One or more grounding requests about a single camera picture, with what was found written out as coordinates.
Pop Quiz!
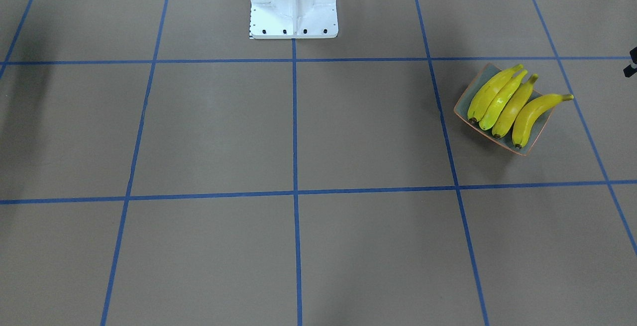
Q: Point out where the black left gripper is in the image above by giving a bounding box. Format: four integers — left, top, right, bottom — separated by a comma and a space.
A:
623, 47, 637, 78

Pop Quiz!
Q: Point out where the yellow banana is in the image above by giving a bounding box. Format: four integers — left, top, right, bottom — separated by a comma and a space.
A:
491, 74, 539, 139
468, 64, 524, 123
479, 69, 528, 131
512, 93, 575, 149

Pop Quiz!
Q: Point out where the grey square plate orange rim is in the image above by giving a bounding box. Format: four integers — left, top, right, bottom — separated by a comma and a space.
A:
453, 63, 554, 156

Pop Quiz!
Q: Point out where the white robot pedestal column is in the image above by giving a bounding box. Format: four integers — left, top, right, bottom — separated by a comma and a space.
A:
249, 0, 339, 39

